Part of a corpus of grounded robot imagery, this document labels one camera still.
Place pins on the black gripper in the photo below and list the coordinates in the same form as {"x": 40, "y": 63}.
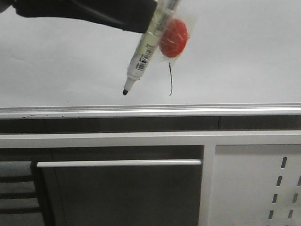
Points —
{"x": 5, "y": 4}

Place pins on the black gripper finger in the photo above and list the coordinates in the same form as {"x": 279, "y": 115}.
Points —
{"x": 127, "y": 15}

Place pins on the white whiteboard marker pen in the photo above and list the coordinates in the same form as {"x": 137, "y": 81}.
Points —
{"x": 149, "y": 42}

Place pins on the red round magnet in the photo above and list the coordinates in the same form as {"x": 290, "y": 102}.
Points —
{"x": 176, "y": 37}

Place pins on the aluminium whiteboard marker tray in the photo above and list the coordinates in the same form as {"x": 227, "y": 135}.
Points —
{"x": 120, "y": 111}

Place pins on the white whiteboard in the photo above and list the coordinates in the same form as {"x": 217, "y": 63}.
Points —
{"x": 239, "y": 51}

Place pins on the dark grey board panel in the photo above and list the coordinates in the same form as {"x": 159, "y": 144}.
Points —
{"x": 126, "y": 193}

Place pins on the white perforated metal panel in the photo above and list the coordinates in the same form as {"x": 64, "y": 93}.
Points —
{"x": 256, "y": 185}

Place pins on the white metal frame stand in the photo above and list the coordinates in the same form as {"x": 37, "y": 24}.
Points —
{"x": 209, "y": 140}

